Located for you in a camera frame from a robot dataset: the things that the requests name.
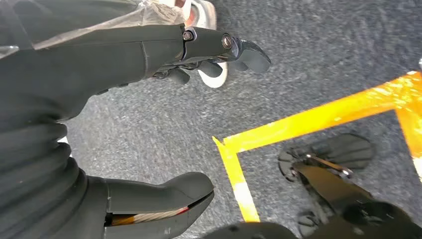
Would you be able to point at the black robot leg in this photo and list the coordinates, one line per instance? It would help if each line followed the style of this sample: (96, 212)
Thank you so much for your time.
(329, 184)

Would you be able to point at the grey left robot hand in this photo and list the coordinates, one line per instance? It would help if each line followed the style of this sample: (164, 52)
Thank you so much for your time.
(82, 59)

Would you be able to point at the white sneaker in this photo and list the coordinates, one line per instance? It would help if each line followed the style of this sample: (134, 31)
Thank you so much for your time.
(204, 16)

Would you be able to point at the black round robot part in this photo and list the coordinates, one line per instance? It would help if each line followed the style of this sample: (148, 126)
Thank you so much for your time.
(250, 231)

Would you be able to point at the orange floor tape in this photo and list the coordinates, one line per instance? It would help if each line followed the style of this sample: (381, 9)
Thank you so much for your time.
(296, 127)

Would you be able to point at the clear plastic wrap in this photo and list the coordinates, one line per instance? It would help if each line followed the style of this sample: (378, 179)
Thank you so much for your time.
(155, 14)

